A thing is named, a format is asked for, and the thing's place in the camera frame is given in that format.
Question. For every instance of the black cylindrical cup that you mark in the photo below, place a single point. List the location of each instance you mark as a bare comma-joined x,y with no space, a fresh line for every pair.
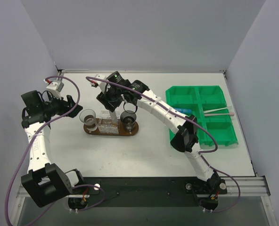
128,119

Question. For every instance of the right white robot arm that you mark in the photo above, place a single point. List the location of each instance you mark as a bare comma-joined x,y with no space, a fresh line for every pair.
184,127

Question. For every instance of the clear plastic cup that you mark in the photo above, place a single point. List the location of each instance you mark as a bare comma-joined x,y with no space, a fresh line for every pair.
88,118

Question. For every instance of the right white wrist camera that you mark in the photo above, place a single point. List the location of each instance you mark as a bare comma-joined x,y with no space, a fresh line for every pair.
99,82

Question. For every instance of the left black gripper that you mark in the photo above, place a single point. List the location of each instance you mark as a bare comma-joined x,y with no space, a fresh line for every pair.
67,105

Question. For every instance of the brown oval wooden tray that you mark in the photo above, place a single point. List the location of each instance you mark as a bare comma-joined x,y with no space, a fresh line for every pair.
122,131

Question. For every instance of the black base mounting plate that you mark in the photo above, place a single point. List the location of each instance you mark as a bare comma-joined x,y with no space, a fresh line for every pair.
150,191

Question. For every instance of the green plastic divided bin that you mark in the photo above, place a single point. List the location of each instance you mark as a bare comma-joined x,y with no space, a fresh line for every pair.
202,98

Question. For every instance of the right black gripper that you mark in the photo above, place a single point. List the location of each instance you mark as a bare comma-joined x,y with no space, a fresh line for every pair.
109,102

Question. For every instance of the blue white toothpaste tube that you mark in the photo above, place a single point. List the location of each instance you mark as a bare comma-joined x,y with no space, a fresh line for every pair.
184,111

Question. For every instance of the pink toothbrush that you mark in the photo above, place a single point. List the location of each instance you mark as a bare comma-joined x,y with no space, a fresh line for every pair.
218,114

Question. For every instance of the clear acrylic organizer box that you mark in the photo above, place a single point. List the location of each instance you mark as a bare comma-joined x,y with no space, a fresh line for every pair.
105,124

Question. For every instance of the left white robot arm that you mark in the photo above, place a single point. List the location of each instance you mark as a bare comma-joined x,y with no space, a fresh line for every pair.
45,182

